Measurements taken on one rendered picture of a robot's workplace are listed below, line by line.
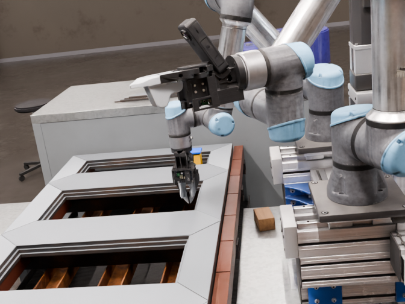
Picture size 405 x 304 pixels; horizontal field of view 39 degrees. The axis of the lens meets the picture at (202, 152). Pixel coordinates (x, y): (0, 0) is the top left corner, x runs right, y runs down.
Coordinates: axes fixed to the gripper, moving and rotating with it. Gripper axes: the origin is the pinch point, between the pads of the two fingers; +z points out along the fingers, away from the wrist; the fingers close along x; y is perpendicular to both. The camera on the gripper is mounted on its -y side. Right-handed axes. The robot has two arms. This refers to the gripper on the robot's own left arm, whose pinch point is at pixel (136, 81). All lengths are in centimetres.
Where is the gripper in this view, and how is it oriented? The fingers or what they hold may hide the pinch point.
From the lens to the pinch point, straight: 104.8
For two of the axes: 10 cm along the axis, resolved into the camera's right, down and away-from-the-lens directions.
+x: -3.6, -1.3, 9.2
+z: -9.2, 2.3, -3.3
